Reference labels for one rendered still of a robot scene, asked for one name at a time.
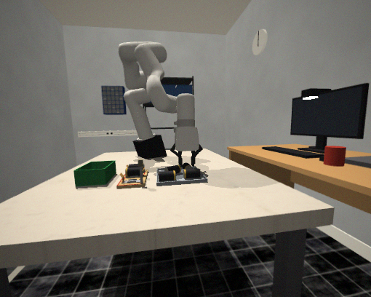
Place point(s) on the tan battery board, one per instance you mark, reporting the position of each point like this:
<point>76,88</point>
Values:
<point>134,181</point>

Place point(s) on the green open-top box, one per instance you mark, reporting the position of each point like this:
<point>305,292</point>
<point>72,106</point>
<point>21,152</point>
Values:
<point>95,173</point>

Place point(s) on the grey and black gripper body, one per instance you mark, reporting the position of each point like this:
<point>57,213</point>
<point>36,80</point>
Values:
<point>186,138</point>

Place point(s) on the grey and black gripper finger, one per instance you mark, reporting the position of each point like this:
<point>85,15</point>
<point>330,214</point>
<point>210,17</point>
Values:
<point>194,153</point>
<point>180,159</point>

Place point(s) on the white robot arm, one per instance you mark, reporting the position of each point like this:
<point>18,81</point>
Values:
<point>149,55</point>

